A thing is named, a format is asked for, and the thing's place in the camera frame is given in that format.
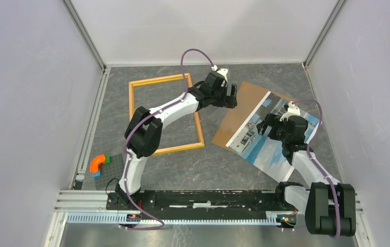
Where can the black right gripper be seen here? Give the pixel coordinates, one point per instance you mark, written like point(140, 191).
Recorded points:
point(272, 120)

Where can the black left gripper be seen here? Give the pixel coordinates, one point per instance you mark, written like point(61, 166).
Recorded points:
point(228, 102)

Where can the printed building photo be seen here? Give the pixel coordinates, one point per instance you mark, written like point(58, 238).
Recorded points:
point(258, 149)

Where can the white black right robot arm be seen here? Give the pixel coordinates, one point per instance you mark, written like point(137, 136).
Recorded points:
point(329, 206)

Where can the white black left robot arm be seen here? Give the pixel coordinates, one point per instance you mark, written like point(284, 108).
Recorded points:
point(143, 134)

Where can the brown cardboard backing board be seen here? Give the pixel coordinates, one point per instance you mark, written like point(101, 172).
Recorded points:
point(250, 98)

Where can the green toy brick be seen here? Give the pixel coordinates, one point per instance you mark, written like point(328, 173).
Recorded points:
point(107, 159)

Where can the grey lego baseplate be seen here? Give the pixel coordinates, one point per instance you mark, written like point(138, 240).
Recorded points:
point(110, 172)

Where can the orange curved toy block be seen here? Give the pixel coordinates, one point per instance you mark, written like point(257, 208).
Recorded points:
point(97, 162)

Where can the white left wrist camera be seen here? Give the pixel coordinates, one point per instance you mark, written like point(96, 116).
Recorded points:
point(221, 71)

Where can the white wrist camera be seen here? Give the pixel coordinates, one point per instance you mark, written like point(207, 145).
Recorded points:
point(221, 71)
point(292, 110)

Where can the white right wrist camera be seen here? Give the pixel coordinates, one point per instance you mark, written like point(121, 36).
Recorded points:
point(292, 110)

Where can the orange wooden picture frame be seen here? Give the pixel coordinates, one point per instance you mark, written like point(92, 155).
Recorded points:
point(133, 84)

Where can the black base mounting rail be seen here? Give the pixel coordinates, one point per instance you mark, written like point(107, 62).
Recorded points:
point(201, 205)

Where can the aluminium extrusion frame rail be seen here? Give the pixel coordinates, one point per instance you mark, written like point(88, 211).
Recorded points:
point(89, 206)

